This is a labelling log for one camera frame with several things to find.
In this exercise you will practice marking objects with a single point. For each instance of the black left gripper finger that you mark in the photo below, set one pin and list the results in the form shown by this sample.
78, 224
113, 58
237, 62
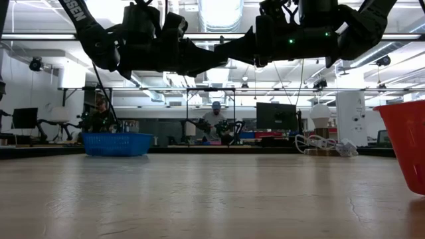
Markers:
199, 61

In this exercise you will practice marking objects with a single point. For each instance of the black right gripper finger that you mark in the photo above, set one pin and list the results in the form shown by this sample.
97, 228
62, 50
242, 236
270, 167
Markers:
240, 48

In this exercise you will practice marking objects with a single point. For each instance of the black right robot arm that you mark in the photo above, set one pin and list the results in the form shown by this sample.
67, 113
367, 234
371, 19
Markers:
362, 30

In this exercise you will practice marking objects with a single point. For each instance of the grey office chair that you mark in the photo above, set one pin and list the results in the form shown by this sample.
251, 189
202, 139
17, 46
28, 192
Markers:
383, 138

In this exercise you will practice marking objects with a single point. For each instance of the black ceiling spotlight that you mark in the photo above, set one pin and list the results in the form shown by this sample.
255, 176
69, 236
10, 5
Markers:
383, 60
35, 64
320, 83

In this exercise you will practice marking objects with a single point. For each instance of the person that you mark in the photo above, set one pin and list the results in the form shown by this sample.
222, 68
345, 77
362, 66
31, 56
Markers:
101, 117
216, 119

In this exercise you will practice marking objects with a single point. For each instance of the table lamp with white bulb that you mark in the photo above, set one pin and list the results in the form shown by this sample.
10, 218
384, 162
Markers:
320, 116

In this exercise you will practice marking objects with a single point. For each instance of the black monitor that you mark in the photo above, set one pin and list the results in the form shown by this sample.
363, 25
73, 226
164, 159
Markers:
276, 116
25, 118

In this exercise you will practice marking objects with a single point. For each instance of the white column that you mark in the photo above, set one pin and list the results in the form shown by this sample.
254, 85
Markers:
351, 116

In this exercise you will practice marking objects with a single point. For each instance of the red storage bin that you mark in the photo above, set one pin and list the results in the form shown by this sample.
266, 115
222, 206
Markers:
269, 134

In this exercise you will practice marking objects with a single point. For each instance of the blue plastic basket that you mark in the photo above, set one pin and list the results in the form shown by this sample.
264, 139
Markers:
116, 145

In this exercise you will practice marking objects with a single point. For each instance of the white lamp shade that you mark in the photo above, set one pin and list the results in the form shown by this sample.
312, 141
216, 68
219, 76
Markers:
60, 114

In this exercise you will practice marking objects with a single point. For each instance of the overhead bar with light strips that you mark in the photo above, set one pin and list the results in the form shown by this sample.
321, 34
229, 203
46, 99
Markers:
36, 36

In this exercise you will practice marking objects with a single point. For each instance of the orange plastic basket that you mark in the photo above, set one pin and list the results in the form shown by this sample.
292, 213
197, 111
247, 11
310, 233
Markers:
408, 142

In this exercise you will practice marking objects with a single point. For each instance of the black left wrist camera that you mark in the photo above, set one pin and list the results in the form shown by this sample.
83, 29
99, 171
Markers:
141, 18

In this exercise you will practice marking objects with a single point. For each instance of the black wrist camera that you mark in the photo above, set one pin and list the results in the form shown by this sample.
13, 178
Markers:
141, 18
277, 8

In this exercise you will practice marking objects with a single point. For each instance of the silver ceiling duct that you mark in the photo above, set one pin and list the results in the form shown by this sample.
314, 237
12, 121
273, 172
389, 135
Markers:
220, 15

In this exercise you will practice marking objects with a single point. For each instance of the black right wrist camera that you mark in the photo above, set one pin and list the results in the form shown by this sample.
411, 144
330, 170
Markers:
277, 8

